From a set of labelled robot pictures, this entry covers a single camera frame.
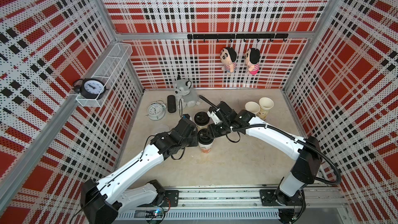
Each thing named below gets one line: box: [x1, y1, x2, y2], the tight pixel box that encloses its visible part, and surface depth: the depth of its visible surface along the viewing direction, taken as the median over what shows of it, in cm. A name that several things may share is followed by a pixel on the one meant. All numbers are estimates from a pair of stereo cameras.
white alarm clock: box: [145, 100, 167, 121], surface depth 107 cm
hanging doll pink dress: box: [245, 47, 261, 76], surface depth 96 cm
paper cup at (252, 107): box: [244, 101, 261, 115], surface depth 93 cm
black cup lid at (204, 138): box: [197, 128, 215, 145], surface depth 77 cm
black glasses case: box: [166, 94, 177, 114], surface depth 113 cm
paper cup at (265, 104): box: [257, 96, 275, 121], surface depth 95 cm
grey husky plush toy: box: [174, 74, 201, 110], surface depth 100 cm
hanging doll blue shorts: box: [220, 47, 237, 76], surface depth 95 cm
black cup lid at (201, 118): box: [193, 111, 210, 126], surface depth 85 cm
